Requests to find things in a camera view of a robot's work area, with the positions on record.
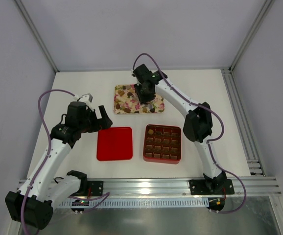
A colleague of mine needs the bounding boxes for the red chocolate box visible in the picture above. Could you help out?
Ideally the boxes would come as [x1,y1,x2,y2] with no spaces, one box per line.
[143,124,182,165]

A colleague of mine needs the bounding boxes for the slotted cable duct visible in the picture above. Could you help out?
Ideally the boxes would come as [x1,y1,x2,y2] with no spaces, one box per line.
[58,197,209,210]

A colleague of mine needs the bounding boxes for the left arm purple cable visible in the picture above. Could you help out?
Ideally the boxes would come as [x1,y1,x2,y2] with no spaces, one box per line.
[20,90,80,231]

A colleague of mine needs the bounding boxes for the red tin lid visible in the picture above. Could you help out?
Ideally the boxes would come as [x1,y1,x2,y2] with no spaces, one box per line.
[96,127,133,162]

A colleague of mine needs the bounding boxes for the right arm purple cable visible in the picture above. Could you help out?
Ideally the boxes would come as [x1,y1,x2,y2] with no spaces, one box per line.
[133,52,247,215]

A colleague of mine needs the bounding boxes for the aluminium rail right side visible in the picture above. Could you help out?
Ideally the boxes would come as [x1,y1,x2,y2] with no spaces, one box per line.
[221,69,266,177]

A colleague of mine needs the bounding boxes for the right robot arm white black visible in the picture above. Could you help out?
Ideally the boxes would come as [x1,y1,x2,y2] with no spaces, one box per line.
[132,64,227,193]

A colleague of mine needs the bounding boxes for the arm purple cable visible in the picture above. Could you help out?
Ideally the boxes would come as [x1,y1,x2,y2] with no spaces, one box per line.
[133,52,247,215]
[20,90,80,231]

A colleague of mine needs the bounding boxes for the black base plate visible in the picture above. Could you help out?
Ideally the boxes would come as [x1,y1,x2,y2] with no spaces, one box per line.
[189,179,235,195]
[86,180,104,197]

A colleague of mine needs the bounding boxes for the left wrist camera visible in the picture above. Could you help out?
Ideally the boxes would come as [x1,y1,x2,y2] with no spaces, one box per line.
[73,94,93,110]

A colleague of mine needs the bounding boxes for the round yellow chocolate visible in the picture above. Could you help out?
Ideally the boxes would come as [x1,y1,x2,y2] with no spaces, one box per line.
[148,129,154,135]

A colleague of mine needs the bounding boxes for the aluminium rail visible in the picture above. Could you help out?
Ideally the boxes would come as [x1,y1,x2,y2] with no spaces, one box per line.
[221,69,266,177]
[90,176,282,198]

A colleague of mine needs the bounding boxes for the floral tray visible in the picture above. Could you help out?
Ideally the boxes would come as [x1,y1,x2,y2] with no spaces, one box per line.
[114,84,165,115]

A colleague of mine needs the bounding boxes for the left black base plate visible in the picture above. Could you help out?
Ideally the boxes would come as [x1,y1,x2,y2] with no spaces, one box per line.
[86,180,104,197]

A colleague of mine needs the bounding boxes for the metal tongs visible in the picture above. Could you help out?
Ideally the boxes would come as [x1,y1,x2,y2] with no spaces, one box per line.
[130,95,155,113]

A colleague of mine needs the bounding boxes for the aluminium rail front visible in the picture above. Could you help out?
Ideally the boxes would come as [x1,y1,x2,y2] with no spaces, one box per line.
[90,176,282,198]

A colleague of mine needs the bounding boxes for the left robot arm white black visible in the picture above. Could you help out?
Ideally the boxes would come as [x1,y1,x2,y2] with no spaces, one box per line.
[5,101,113,230]

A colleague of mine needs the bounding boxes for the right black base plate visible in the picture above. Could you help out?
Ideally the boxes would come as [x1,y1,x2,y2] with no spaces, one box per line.
[189,179,235,195]

